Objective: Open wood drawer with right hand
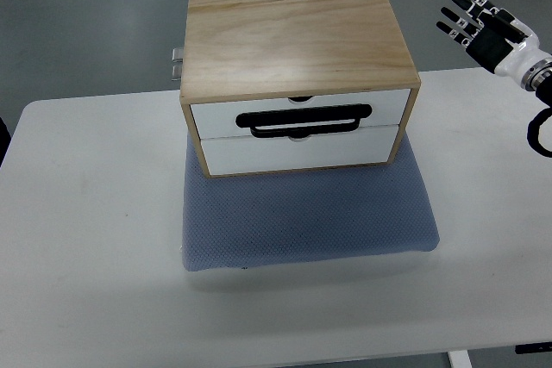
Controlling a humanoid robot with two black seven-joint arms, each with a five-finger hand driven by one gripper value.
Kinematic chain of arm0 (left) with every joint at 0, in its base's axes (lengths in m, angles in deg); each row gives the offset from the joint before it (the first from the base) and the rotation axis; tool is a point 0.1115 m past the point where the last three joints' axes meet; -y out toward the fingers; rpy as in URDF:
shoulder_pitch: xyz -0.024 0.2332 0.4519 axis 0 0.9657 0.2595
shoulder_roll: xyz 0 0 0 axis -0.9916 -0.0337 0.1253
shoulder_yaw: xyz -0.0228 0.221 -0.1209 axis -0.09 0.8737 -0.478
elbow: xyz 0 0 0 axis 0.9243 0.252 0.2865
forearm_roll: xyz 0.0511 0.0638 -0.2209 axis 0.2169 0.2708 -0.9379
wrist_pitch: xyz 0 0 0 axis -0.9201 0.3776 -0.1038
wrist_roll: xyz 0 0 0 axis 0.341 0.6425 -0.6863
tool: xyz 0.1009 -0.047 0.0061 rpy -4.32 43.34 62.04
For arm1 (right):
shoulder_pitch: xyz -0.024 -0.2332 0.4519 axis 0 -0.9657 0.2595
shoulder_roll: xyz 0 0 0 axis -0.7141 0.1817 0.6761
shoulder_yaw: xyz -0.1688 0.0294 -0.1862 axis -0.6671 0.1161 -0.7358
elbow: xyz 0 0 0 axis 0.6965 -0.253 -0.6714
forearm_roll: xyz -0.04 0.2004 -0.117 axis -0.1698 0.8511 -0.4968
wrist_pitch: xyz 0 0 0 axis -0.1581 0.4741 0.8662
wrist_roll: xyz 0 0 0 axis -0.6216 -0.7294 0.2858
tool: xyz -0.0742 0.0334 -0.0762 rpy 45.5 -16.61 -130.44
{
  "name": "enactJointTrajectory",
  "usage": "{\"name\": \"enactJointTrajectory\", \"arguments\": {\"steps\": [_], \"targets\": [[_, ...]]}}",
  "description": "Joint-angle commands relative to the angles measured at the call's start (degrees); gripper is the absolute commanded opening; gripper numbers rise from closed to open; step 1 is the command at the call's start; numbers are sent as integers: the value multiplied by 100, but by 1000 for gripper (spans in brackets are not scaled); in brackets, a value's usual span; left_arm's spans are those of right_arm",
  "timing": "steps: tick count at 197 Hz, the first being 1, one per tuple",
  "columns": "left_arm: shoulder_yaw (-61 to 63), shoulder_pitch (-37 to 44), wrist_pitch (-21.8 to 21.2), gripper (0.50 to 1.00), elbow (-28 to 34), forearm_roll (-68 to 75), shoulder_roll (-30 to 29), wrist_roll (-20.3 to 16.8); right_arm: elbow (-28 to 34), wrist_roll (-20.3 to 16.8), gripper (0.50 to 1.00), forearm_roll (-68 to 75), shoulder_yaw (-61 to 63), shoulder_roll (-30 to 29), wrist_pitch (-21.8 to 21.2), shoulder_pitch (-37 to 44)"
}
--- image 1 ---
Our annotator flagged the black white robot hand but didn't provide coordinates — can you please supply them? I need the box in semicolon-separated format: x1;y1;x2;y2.
436;0;551;91

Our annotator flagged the black drawer handle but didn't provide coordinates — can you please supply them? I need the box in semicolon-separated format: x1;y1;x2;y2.
235;103;373;139

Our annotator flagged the white drawer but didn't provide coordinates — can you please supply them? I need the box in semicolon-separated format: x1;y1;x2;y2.
191;89;411;139

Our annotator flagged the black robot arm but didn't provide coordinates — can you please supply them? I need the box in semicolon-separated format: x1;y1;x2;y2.
524;61;551;107

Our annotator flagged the wooden drawer cabinet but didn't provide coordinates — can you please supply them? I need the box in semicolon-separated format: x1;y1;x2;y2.
180;0;421;178

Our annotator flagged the blue-grey mesh mat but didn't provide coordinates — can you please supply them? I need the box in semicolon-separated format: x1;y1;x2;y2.
182;140;440;271

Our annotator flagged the black table control panel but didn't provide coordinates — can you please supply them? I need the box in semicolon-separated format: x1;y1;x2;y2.
515;342;552;355

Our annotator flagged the white table leg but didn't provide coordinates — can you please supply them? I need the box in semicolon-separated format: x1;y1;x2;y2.
448;350;473;368

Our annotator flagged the metal clamp behind cabinet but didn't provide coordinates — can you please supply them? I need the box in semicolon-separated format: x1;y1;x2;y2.
172;47;184;81

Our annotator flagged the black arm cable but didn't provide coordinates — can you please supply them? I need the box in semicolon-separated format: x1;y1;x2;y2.
527;105;552;155

